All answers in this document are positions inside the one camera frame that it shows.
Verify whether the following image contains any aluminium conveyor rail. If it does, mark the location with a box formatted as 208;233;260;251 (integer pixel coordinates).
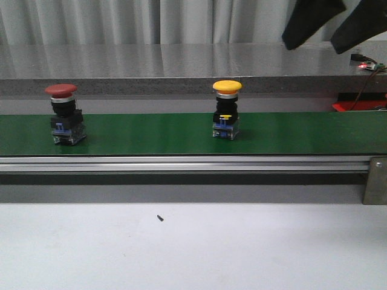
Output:
1;155;371;173

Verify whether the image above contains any thin orange wire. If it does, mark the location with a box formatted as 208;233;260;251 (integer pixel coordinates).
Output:
350;68;379;111

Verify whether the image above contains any steel conveyor bracket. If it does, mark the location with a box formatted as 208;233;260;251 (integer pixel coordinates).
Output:
363;156;386;205

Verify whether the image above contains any red plastic tray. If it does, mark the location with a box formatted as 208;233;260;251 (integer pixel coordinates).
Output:
332;100;386;112

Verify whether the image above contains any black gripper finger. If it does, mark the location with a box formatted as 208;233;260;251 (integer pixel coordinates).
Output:
330;0;386;54
282;0;346;50

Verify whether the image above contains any black usb plug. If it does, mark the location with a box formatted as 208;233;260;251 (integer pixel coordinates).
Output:
350;53;366;65

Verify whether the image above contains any grey curtain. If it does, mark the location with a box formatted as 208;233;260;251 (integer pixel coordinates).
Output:
0;0;371;46

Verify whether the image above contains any green conveyor belt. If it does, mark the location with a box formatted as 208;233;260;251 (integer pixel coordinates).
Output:
1;111;386;156

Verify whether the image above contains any small green circuit board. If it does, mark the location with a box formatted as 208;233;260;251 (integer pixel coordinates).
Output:
358;61;386;71

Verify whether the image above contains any red push button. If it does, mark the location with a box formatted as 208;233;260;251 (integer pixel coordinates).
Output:
45;83;86;145

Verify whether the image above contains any grey stone shelf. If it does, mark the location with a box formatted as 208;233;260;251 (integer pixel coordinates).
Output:
1;42;386;97

